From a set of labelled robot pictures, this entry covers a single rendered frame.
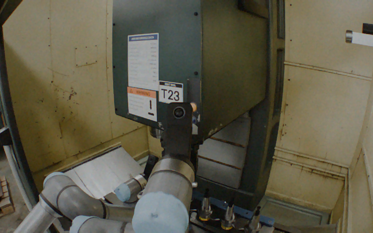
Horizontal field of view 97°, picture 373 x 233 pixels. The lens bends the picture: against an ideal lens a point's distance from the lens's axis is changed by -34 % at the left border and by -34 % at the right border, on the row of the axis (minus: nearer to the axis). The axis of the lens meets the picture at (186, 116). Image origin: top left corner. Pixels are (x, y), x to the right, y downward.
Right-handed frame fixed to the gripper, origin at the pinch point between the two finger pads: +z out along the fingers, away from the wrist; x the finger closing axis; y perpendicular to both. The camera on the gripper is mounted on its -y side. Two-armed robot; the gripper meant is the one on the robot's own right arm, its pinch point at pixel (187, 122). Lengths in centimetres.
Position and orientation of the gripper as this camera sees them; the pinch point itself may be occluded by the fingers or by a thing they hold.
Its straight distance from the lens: 59.1
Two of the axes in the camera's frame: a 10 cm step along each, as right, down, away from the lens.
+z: 1.2, -3.4, 9.3
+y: 0.0, 9.4, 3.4
